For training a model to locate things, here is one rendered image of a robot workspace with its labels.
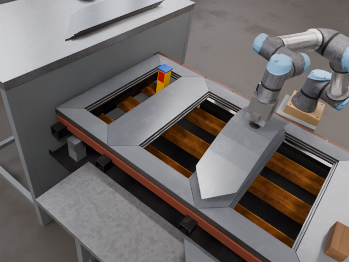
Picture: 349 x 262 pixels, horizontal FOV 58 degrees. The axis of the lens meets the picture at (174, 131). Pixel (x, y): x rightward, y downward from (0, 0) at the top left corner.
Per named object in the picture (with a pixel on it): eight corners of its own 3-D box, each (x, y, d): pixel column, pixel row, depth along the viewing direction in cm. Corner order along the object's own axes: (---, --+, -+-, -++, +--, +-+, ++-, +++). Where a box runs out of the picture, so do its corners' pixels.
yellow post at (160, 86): (161, 101, 183) (165, 73, 169) (155, 97, 184) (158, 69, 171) (166, 97, 186) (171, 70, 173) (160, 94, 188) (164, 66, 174)
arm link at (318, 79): (308, 83, 191) (320, 64, 182) (326, 96, 184) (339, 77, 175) (297, 88, 184) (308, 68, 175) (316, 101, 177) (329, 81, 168)
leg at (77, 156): (83, 220, 196) (75, 144, 150) (77, 214, 199) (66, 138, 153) (91, 213, 200) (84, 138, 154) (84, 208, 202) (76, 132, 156)
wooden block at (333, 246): (340, 263, 106) (348, 256, 103) (323, 253, 108) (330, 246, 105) (347, 236, 114) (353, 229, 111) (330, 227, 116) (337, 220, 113)
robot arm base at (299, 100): (294, 93, 198) (302, 80, 192) (317, 105, 194) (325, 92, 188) (287, 104, 188) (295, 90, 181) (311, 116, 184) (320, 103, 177)
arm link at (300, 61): (292, 43, 118) (273, 49, 113) (316, 59, 113) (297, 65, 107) (283, 61, 124) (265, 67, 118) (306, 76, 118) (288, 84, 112)
